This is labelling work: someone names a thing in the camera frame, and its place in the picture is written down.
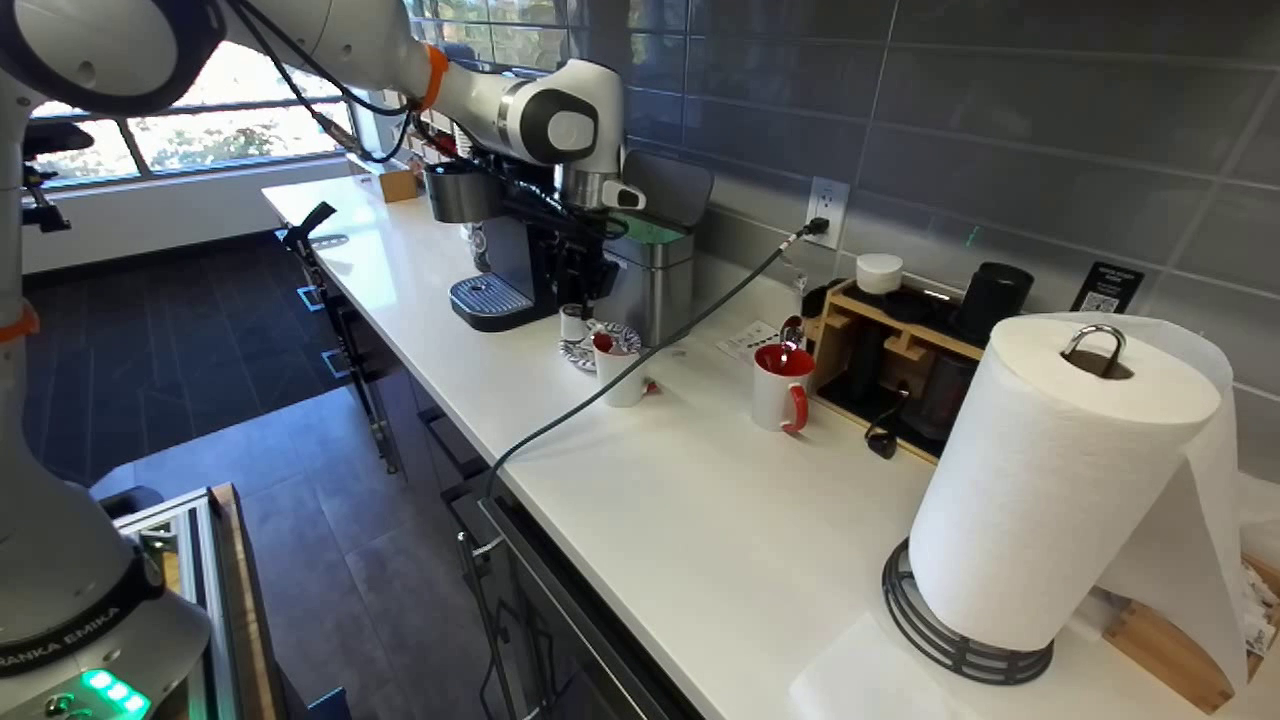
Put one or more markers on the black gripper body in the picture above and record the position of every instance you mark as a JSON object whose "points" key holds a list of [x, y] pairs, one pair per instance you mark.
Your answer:
{"points": [[585, 213]]}

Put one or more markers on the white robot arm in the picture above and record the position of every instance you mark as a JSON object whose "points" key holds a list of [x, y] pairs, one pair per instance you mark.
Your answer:
{"points": [[74, 593]]}

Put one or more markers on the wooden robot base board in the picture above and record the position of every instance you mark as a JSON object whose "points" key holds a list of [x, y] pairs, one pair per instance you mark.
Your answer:
{"points": [[255, 666]]}

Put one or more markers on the Keurig coffee machine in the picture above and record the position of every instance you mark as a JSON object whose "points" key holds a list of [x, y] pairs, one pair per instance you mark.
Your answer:
{"points": [[523, 252]]}

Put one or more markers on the black and white bowl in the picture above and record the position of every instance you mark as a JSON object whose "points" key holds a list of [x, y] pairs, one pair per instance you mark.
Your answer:
{"points": [[582, 354]]}

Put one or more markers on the stainless steel bin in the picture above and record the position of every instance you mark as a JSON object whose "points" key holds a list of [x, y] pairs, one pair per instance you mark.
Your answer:
{"points": [[652, 277]]}

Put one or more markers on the red and white mug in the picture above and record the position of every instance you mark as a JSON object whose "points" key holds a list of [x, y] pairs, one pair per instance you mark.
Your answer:
{"points": [[780, 399]]}

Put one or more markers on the white small cup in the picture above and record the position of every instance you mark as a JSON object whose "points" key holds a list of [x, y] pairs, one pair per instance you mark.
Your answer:
{"points": [[878, 273]]}

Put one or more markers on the wooden organizer box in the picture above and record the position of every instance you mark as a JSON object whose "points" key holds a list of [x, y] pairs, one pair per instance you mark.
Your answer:
{"points": [[896, 361]]}

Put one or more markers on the black jar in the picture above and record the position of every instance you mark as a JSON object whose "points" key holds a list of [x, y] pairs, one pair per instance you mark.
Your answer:
{"points": [[993, 294]]}

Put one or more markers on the paper towel roll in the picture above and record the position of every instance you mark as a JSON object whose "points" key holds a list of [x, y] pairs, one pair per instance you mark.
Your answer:
{"points": [[1088, 453]]}

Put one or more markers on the white wall outlet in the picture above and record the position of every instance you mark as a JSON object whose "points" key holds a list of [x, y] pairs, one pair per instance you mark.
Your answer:
{"points": [[826, 206]]}

